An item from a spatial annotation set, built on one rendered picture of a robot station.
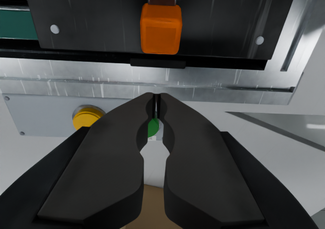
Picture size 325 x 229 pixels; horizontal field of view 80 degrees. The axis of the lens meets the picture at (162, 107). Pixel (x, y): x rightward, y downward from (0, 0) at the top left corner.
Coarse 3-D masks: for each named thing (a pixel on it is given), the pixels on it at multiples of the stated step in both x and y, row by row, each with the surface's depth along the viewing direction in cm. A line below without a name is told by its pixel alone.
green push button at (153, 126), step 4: (156, 116) 25; (152, 120) 25; (156, 120) 25; (148, 124) 25; (152, 124) 25; (156, 124) 25; (148, 128) 25; (152, 128) 25; (156, 128) 25; (148, 132) 26; (152, 132) 26; (156, 132) 26; (148, 136) 26
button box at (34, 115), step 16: (16, 96) 24; (32, 96) 24; (48, 96) 24; (64, 96) 24; (16, 112) 25; (32, 112) 25; (48, 112) 25; (64, 112) 25; (32, 128) 27; (48, 128) 27; (64, 128) 27; (160, 128) 27
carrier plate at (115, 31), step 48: (48, 0) 17; (96, 0) 17; (144, 0) 18; (192, 0) 18; (240, 0) 18; (288, 0) 18; (48, 48) 20; (96, 48) 20; (192, 48) 20; (240, 48) 20
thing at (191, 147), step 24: (168, 96) 11; (168, 120) 9; (192, 120) 9; (168, 144) 9; (192, 144) 8; (216, 144) 8; (168, 168) 7; (192, 168) 7; (216, 168) 7; (168, 192) 6; (192, 192) 6; (216, 192) 6; (240, 192) 6; (168, 216) 7; (192, 216) 6; (216, 216) 5; (240, 216) 6
